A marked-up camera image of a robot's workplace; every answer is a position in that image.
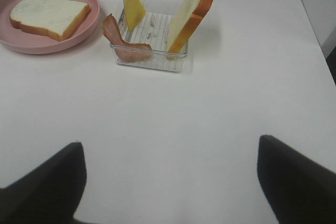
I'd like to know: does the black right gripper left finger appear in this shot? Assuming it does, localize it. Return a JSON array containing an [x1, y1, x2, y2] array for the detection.
[[1, 142, 87, 223]]

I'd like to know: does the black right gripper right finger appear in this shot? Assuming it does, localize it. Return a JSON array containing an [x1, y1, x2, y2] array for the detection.
[[257, 135, 335, 223]]

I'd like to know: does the tray bacon strip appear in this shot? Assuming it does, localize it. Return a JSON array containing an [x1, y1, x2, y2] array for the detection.
[[101, 14, 152, 62]]

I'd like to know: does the tray bread slice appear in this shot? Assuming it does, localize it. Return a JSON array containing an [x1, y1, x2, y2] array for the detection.
[[9, 0, 91, 41], [166, 0, 213, 53]]

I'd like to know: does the yellow cheese slice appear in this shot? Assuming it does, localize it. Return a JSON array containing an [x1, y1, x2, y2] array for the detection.
[[123, 0, 146, 30]]

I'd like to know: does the pink plate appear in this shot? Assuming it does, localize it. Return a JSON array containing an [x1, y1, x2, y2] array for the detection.
[[1, 0, 100, 55]]

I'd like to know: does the clear plastic right tray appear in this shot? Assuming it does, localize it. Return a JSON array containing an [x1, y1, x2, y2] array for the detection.
[[110, 0, 188, 72]]

